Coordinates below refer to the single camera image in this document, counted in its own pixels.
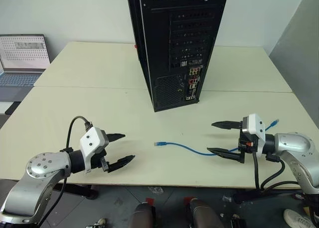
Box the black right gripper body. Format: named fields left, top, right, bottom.
left=238, top=121, right=259, bottom=164

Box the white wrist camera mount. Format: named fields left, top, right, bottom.
left=79, top=126, right=109, bottom=174
left=242, top=113, right=266, bottom=157

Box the black table frame bar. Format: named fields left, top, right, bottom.
left=52, top=183, right=99, bottom=200
left=233, top=188, right=306, bottom=204

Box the dark rounded shape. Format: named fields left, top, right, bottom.
left=187, top=198, right=226, bottom=228
left=130, top=201, right=155, bottom=228

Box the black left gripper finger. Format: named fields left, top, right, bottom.
left=107, top=132, right=126, bottom=143
left=108, top=155, right=136, bottom=174

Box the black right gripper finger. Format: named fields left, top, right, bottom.
left=206, top=146, right=243, bottom=164
left=211, top=120, right=241, bottom=131

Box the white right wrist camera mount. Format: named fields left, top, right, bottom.
left=242, top=113, right=266, bottom=157

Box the blue ethernet cable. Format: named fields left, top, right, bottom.
left=153, top=118, right=280, bottom=156

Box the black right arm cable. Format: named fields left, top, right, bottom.
left=251, top=150, right=306, bottom=192

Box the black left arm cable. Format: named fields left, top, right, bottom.
left=38, top=116, right=93, bottom=228

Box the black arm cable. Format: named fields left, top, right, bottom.
left=251, top=150, right=306, bottom=192
left=38, top=116, right=93, bottom=228

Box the black computer tower case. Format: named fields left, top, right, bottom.
left=126, top=0, right=230, bottom=113

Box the grey partition panel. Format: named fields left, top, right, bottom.
left=268, top=0, right=319, bottom=129

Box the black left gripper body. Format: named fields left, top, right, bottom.
left=90, top=129, right=112, bottom=173

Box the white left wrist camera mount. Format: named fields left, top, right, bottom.
left=79, top=126, right=109, bottom=174

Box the grey open laptop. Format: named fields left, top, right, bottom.
left=0, top=34, right=52, bottom=102

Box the white sneaker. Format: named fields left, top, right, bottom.
left=283, top=209, right=313, bottom=228

